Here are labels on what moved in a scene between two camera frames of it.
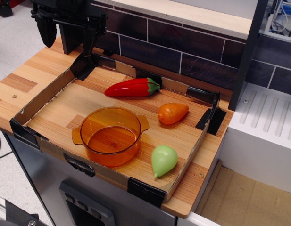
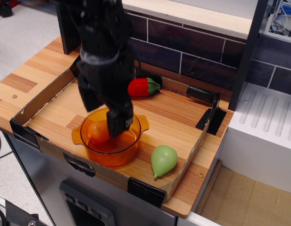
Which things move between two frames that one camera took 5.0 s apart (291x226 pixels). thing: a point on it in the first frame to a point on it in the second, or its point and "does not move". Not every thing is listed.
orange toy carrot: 170,113 to 98,132
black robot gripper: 77,12 to 106,69
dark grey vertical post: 72,37 does not move
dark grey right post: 248,52 does not move
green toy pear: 163,158 does not move
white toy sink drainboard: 261,138 does not move
